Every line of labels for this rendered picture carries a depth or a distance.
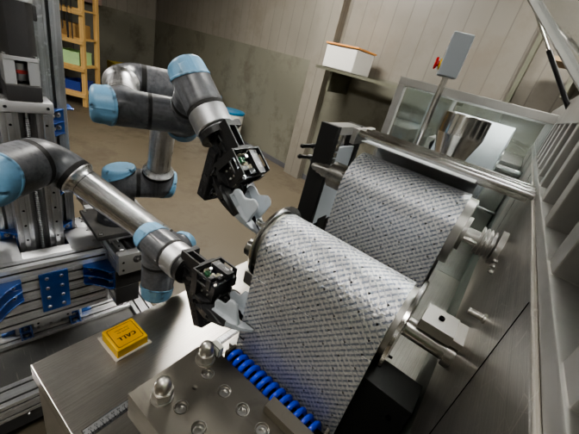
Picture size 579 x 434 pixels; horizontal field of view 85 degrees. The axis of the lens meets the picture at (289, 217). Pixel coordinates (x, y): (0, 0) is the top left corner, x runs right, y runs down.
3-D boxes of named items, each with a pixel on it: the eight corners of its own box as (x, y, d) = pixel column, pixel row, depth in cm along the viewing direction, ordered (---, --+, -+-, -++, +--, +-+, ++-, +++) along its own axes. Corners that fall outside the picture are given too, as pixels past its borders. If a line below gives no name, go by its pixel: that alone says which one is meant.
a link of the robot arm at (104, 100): (99, 53, 94) (86, 73, 56) (140, 62, 99) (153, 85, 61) (100, 94, 99) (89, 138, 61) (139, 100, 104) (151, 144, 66)
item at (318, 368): (237, 345, 64) (254, 274, 56) (333, 432, 53) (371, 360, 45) (235, 347, 64) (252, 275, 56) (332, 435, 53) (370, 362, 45)
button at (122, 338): (131, 324, 77) (132, 317, 76) (147, 342, 74) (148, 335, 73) (101, 339, 72) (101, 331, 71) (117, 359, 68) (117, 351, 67)
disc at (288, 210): (288, 262, 68) (308, 200, 62) (289, 263, 68) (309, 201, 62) (239, 287, 56) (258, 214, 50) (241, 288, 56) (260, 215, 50)
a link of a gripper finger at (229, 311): (246, 319, 55) (212, 290, 59) (241, 344, 57) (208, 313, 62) (258, 312, 57) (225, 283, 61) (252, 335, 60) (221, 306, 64)
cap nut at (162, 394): (165, 381, 53) (167, 363, 51) (178, 396, 52) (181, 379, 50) (145, 395, 51) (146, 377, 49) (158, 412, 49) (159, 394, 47)
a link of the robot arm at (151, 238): (159, 244, 81) (162, 215, 77) (186, 266, 75) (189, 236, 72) (129, 254, 74) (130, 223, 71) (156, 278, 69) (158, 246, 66)
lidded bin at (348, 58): (369, 78, 371) (376, 54, 359) (351, 73, 344) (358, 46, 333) (339, 70, 397) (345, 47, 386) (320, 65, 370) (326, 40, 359)
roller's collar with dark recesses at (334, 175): (334, 183, 81) (342, 160, 78) (354, 193, 78) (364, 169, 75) (321, 188, 76) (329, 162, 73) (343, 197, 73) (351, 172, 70)
